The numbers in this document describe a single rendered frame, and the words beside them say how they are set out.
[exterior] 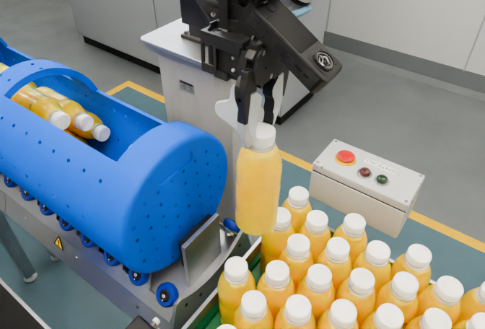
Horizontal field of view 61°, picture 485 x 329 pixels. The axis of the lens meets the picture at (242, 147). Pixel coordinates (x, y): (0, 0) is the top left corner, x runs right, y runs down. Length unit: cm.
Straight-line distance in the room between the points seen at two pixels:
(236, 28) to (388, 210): 50
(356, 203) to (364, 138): 193
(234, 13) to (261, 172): 21
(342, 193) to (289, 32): 48
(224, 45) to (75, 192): 40
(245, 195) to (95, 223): 27
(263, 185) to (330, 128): 226
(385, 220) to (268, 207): 32
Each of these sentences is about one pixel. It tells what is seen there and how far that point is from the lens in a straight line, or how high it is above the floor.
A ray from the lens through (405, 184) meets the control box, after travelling 85.
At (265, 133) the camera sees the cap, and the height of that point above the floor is 133.
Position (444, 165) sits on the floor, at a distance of 275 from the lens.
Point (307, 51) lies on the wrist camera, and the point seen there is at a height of 146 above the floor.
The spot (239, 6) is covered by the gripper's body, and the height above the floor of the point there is 149.
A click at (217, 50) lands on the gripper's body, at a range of 50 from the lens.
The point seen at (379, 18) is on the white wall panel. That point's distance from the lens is 356.
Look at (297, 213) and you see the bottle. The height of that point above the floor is 105.
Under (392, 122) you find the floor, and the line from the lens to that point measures 299.
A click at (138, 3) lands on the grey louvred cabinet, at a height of 57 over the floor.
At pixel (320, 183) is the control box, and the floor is 105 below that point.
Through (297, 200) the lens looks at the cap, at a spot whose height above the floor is 108.
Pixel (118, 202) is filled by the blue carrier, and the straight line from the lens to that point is 68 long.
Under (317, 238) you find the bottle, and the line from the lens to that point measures 78.
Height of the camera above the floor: 166
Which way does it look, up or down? 40 degrees down
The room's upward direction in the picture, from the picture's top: straight up
